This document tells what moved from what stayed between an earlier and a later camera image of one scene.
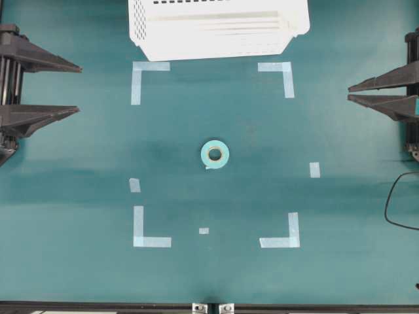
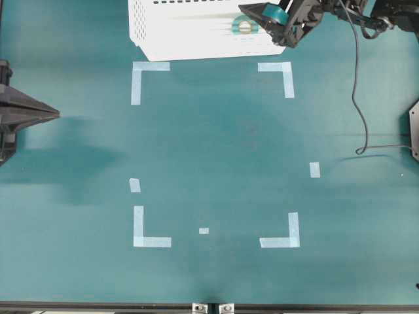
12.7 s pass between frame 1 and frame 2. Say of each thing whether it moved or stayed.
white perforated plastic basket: stayed
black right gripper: moved
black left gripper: moved
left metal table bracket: stayed
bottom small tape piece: stayed
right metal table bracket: stayed
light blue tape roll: moved
